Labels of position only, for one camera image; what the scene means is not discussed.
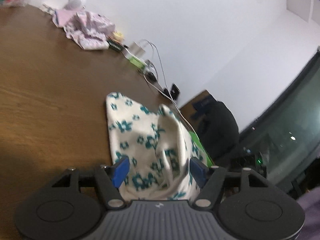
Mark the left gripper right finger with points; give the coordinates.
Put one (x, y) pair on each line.
(210, 180)

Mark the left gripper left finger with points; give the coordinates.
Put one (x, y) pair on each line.
(108, 180)

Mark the cream green-flowered garment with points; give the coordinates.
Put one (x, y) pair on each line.
(158, 147)

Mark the bright green roll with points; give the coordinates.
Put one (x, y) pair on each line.
(197, 148)

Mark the black office chair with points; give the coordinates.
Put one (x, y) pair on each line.
(219, 134)

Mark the phone on black stand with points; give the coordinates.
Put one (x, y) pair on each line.
(173, 93)

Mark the green translucent case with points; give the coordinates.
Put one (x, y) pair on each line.
(140, 64)

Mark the white charger adapter right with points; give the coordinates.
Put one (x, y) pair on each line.
(140, 52)

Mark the white charger adapter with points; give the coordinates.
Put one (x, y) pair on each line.
(140, 52)
(133, 48)

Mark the white charger adapter left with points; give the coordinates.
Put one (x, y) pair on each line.
(133, 48)

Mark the dark gift box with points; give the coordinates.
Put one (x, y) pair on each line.
(115, 46)

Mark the yellow snack box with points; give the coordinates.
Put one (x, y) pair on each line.
(117, 36)

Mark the purple floral folded garment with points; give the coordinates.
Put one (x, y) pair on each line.
(90, 31)

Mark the pink folded garment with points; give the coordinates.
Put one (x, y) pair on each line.
(62, 16)

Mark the white knit plush toy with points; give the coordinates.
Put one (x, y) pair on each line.
(75, 4)

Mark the white hair clip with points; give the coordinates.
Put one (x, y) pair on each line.
(47, 9)

